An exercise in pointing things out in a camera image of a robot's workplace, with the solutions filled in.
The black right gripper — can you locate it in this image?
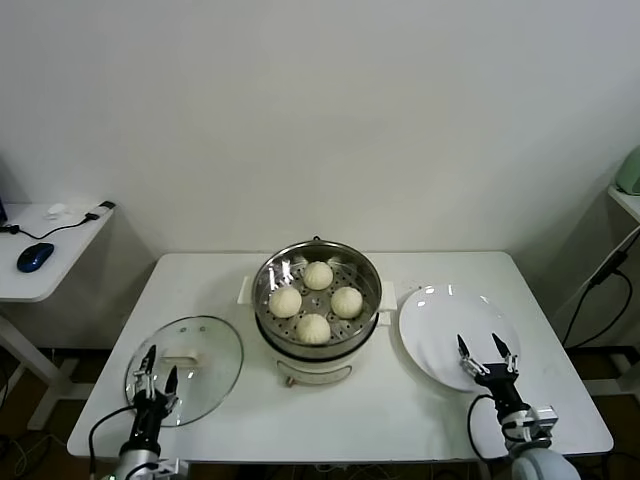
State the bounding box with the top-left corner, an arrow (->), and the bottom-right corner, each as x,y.
457,333 -> 525,411

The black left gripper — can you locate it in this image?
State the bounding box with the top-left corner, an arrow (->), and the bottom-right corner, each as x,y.
130,344 -> 180,444

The round glass pot lid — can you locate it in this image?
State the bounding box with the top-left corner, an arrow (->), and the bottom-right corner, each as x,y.
124,314 -> 245,429

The white steamed baozi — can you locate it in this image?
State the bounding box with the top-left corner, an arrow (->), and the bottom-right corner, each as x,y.
330,286 -> 364,320
295,313 -> 332,347
268,287 -> 303,319
303,260 -> 335,291

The round white plate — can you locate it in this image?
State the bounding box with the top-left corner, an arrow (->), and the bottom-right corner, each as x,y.
398,284 -> 522,394

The white side table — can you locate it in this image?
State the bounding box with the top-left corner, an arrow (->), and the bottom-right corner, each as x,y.
0,201 -> 117,432

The white electric cooker base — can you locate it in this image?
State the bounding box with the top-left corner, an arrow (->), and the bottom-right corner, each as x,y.
237,274 -> 397,389

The blue computer mouse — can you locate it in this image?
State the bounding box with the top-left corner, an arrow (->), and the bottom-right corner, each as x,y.
16,242 -> 55,274

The white shelf board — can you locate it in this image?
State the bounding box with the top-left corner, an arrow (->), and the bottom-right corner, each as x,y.
606,183 -> 640,225

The pale green appliance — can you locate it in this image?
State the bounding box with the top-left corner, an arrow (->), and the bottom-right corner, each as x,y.
613,144 -> 640,197

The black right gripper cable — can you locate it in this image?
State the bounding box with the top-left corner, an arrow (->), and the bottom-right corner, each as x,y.
466,393 -> 507,462

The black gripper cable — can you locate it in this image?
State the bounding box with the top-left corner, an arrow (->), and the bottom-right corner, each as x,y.
466,393 -> 507,462
88,403 -> 137,480

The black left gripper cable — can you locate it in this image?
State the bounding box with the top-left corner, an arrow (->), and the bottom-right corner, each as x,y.
88,403 -> 137,480

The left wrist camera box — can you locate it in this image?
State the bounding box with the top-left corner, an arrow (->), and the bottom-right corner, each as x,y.
148,457 -> 191,480

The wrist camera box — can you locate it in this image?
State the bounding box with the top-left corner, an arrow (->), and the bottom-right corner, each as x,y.
528,404 -> 559,442
148,457 -> 191,480

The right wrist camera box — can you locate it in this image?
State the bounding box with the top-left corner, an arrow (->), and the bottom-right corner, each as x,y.
528,404 -> 559,442

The black cable with adapter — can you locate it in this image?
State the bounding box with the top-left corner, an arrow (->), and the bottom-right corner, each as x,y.
560,232 -> 640,350

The thin black desk cable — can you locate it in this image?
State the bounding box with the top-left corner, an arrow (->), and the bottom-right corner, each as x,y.
0,212 -> 99,241

